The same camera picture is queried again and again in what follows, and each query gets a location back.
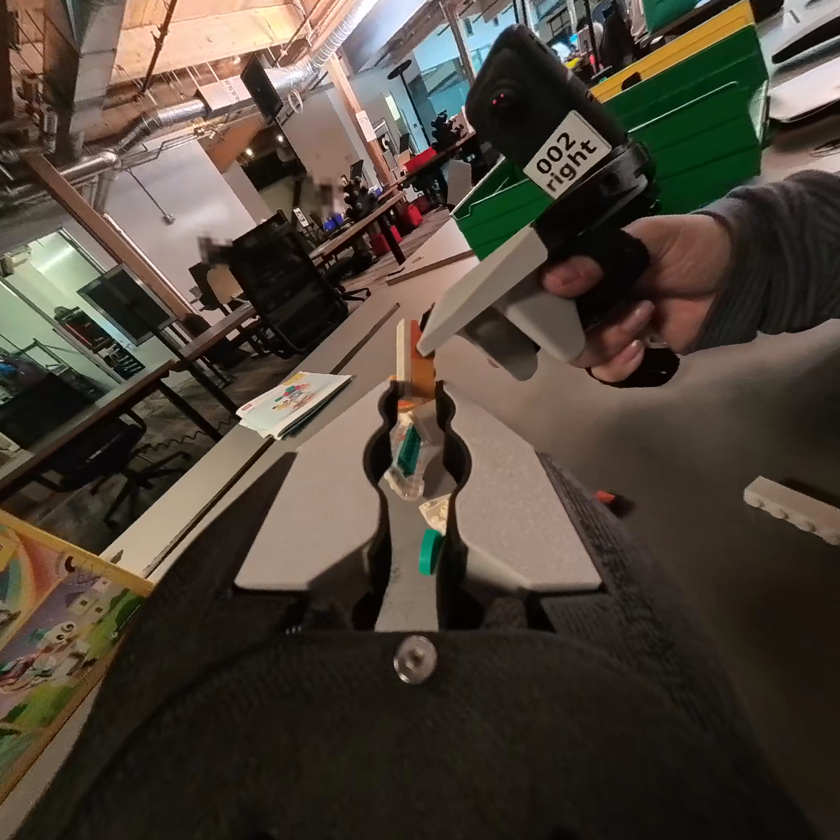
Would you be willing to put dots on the hanging black screen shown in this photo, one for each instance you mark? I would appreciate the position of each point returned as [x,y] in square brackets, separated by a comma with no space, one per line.
[261,85]

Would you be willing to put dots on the black mesh office chair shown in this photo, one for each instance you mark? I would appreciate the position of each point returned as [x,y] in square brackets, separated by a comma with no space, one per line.
[289,282]

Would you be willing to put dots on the yellow lego box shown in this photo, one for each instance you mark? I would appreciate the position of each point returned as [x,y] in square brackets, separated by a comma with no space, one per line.
[52,656]

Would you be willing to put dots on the white lego wing plate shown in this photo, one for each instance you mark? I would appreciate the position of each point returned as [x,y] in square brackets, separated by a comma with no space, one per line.
[787,508]

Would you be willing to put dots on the long wooden table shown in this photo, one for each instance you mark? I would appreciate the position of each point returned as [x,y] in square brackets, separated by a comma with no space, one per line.
[216,331]

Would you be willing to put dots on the black floor lamp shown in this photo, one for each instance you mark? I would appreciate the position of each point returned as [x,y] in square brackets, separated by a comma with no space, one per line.
[403,69]

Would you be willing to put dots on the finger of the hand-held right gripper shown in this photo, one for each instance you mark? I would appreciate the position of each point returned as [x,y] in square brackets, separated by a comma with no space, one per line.
[512,354]
[485,289]

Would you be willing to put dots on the silver air duct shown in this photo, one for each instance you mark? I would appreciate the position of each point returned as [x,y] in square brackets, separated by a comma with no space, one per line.
[164,121]

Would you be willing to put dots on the monitor on floor stand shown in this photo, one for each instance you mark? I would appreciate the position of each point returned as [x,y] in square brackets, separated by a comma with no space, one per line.
[128,305]

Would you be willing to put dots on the yellow plastic bin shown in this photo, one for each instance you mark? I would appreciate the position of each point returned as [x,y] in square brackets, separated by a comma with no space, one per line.
[682,46]

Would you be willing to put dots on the white orange lego body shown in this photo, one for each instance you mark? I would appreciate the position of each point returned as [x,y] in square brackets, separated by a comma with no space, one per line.
[420,377]

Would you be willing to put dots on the person's right forearm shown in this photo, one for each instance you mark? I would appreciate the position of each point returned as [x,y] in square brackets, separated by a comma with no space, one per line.
[787,262]

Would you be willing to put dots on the lego instruction booklet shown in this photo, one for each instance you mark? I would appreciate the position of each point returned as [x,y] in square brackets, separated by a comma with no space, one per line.
[295,403]

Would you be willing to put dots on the person's right hand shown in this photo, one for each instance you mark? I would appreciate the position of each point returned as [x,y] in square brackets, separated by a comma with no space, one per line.
[689,269]

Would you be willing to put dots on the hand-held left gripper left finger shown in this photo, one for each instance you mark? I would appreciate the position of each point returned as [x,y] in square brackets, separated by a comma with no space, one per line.
[315,518]

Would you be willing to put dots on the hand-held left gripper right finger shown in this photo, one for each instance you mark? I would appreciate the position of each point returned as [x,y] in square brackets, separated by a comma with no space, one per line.
[525,518]

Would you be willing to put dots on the wooden support post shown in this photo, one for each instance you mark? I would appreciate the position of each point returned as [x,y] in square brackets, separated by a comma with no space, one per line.
[111,239]
[354,111]

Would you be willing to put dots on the green plastic bin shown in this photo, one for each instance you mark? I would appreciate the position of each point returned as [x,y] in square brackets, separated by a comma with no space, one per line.
[689,151]

